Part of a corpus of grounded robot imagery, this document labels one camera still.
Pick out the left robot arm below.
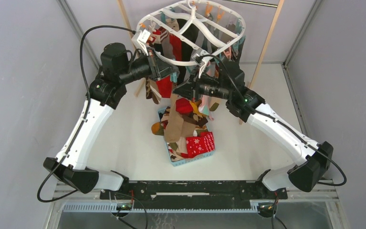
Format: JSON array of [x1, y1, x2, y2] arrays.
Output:
[[43, 43, 179, 199]]

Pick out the white slotted cable duct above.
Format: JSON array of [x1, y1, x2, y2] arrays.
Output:
[[62, 202, 259, 213]]

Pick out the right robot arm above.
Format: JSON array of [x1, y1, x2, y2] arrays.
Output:
[[173, 62, 334, 198]]

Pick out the pink hanging sock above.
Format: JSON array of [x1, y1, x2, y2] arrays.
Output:
[[198, 95, 214, 121]]

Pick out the light blue plastic basket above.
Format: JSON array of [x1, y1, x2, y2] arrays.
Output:
[[157, 107, 217, 167]]

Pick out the mustard yellow hanging sock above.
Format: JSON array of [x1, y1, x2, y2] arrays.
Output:
[[189, 101, 203, 118]]

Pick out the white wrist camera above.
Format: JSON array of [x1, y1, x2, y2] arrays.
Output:
[[132, 29, 151, 56], [192, 51, 211, 79]]

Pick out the wooden hanger rack frame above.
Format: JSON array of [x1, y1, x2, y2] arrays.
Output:
[[116, 0, 285, 125]]

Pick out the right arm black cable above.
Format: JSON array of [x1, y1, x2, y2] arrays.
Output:
[[195, 54, 348, 187]]

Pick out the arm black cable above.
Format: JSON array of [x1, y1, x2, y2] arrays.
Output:
[[195, 54, 348, 187], [37, 25, 137, 203]]

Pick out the red snowflake sock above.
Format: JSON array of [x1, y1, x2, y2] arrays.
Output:
[[186, 132, 215, 158]]

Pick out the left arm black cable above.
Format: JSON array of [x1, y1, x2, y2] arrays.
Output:
[[37, 25, 137, 203]]

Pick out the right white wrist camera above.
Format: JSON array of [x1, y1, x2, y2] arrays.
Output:
[[192, 51, 211, 79]]

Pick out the orange sock toe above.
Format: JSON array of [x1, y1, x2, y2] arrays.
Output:
[[151, 122, 164, 136]]

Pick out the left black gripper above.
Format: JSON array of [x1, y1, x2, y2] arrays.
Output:
[[119, 47, 178, 85]]

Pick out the long red sock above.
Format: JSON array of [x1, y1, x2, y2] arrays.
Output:
[[156, 76, 173, 98]]

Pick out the brown argyle sock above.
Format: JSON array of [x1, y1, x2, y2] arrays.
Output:
[[145, 79, 159, 104]]

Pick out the red sock in basket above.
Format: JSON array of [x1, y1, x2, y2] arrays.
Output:
[[175, 98, 193, 115]]

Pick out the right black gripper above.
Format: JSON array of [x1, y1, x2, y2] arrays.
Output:
[[172, 66, 231, 104]]

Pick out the tan brown ribbed sock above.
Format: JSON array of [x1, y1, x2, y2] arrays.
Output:
[[164, 94, 196, 143]]

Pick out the brown striped sock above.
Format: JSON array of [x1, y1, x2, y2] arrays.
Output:
[[150, 80, 162, 104]]

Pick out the white round clip hanger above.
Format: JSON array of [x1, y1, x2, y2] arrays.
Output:
[[136, 7, 245, 67]]

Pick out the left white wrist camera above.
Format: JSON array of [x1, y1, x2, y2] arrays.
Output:
[[132, 29, 151, 56]]

